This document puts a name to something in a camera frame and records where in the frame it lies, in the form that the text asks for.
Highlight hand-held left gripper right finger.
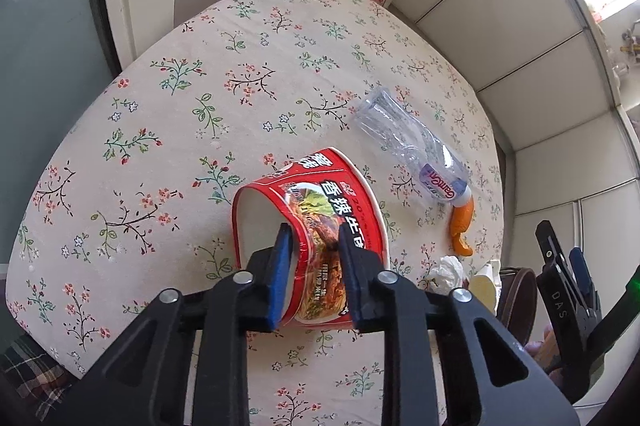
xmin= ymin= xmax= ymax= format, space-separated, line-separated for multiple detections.
xmin=337 ymin=221 xmax=581 ymax=426

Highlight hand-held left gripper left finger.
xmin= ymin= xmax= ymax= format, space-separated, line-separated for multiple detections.
xmin=70 ymin=223 xmax=297 ymax=426

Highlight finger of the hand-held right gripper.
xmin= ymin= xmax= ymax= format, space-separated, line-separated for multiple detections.
xmin=568 ymin=247 xmax=601 ymax=312
xmin=535 ymin=220 xmax=569 ymax=270

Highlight brown trash bin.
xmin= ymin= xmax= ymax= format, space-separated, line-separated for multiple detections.
xmin=495 ymin=267 xmax=540 ymax=347

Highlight red instant noodle cup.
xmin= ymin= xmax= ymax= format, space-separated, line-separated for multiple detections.
xmin=230 ymin=147 xmax=393 ymax=327

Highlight crushed white paper cup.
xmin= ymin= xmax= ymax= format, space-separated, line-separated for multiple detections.
xmin=467 ymin=259 xmax=503 ymax=312

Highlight clear plastic bottle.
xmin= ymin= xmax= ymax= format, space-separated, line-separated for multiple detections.
xmin=352 ymin=87 xmax=473 ymax=207

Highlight person's right hand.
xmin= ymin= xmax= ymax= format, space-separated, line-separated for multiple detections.
xmin=524 ymin=326 xmax=558 ymax=374

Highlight orange peel pieces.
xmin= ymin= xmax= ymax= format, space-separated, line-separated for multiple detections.
xmin=451 ymin=199 xmax=475 ymax=255

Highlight crumpled white tissue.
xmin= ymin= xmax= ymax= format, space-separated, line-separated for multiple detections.
xmin=425 ymin=256 xmax=468 ymax=294

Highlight floral tablecloth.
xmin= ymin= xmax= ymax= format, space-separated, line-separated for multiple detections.
xmin=5 ymin=0 xmax=506 ymax=426

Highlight white cabinet with doors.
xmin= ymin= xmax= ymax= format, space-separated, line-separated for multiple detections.
xmin=387 ymin=0 xmax=640 ymax=277

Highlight pile of food items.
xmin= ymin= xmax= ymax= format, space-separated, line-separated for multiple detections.
xmin=607 ymin=19 xmax=640 ymax=77

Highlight plaid clothing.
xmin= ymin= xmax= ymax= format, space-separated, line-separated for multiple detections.
xmin=0 ymin=333 xmax=66 ymax=422

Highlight glass door with dark frame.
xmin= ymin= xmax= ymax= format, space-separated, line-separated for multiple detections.
xmin=0 ymin=0 xmax=123 ymax=307

